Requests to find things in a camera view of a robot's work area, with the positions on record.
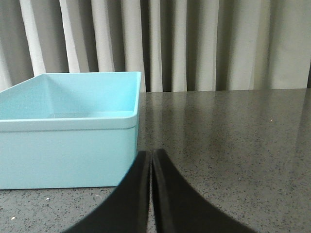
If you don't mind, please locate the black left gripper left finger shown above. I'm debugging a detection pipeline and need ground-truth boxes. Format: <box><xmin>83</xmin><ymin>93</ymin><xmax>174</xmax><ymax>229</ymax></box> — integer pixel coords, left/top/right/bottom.
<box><xmin>65</xmin><ymin>151</ymin><xmax>151</xmax><ymax>233</ymax></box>

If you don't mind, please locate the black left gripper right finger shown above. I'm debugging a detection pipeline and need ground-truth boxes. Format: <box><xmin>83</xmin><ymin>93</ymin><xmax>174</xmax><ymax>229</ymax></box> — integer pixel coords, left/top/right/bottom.
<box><xmin>152</xmin><ymin>149</ymin><xmax>254</xmax><ymax>233</ymax></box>

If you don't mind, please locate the light blue plastic box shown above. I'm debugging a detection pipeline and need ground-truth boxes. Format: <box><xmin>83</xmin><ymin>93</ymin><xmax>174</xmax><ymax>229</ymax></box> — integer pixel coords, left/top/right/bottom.
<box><xmin>0</xmin><ymin>72</ymin><xmax>141</xmax><ymax>190</ymax></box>

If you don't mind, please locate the grey pleated curtain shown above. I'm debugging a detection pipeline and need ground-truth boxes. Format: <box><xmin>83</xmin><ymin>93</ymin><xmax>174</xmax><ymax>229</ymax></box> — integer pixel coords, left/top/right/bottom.
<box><xmin>0</xmin><ymin>0</ymin><xmax>311</xmax><ymax>92</ymax></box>

